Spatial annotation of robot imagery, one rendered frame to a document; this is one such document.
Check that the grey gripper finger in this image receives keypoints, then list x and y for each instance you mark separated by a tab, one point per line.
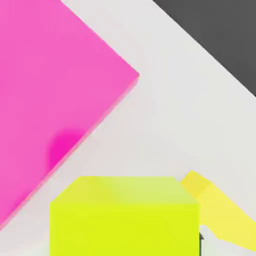
201	246

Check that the small lime yellow cube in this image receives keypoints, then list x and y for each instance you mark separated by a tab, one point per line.
124	224

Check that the large yellow box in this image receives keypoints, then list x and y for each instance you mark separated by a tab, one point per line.
224	216

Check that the large pink box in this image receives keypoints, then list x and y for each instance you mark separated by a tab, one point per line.
50	90

